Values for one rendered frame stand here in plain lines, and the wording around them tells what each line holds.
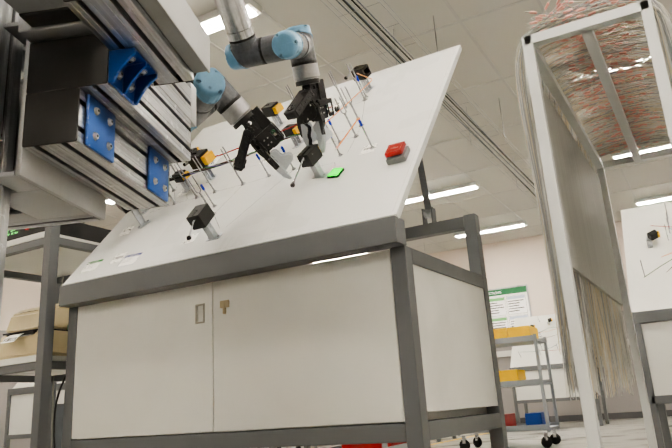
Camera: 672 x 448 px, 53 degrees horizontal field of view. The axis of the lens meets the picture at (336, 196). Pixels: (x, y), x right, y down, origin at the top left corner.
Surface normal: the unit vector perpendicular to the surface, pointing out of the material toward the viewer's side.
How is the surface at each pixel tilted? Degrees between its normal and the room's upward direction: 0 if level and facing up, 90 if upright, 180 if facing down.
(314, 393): 90
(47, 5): 180
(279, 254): 90
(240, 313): 90
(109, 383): 90
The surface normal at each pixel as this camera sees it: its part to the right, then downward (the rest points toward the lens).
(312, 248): -0.51, -0.23
